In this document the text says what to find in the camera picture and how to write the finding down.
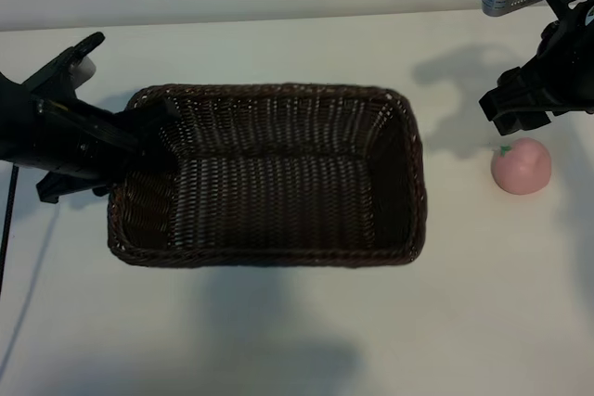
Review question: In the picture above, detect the pink peach with green leaf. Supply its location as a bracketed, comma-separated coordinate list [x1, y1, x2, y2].
[490, 136, 553, 195]

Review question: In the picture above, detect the black left camera mount bracket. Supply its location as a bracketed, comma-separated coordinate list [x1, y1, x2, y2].
[20, 32, 106, 96]

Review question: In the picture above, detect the black braided cable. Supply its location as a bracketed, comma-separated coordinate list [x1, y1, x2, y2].
[0, 166, 20, 299]

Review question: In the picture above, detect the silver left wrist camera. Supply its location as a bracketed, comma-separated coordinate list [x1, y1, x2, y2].
[75, 56, 98, 89]

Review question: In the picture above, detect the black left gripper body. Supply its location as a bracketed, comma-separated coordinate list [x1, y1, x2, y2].
[27, 89, 143, 205]

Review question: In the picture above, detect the dark brown wicker basket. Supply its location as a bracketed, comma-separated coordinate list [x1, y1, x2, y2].
[107, 83, 427, 271]

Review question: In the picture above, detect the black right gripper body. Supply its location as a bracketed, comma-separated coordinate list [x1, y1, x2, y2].
[528, 1, 594, 115]

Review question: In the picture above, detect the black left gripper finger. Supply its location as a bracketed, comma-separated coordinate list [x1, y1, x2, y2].
[113, 98, 181, 147]
[132, 129, 181, 173]

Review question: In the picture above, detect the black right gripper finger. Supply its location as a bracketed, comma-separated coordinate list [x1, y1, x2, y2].
[479, 68, 535, 120]
[494, 106, 553, 137]

